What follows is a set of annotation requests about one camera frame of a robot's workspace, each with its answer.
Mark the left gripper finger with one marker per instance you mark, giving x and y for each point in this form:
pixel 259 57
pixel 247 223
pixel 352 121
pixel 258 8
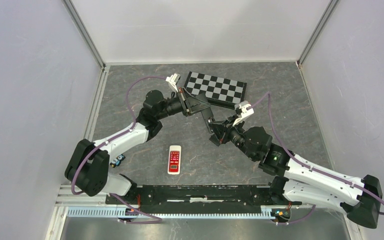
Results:
pixel 205 110
pixel 192 100

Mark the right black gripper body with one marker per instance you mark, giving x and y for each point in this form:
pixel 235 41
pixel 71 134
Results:
pixel 231 132

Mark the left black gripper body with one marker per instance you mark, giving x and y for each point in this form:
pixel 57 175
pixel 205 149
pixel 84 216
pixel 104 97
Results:
pixel 182 96

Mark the black battery cover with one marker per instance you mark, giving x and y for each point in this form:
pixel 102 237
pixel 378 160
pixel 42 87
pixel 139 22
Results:
pixel 215 140

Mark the black remote control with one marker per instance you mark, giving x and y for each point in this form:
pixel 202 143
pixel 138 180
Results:
pixel 208 118

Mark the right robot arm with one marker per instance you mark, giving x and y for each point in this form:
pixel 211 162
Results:
pixel 299 180

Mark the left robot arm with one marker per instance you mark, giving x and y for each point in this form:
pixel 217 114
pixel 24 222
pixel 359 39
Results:
pixel 88 168

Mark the white red remote control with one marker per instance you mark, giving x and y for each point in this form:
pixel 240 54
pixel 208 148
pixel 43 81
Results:
pixel 174 160

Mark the black grey checkerboard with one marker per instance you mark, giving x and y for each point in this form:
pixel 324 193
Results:
pixel 219 91

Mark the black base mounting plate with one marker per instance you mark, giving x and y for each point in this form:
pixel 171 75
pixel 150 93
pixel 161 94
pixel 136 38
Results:
pixel 204 199

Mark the blue battery pack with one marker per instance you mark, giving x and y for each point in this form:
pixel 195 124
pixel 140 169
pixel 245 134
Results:
pixel 117 161

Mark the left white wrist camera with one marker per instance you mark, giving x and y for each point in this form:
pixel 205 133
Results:
pixel 172 81

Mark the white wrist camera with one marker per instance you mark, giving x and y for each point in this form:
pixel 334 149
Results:
pixel 172 81
pixel 243 110

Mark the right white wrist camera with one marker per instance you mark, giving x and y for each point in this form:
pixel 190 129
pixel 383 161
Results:
pixel 243 110

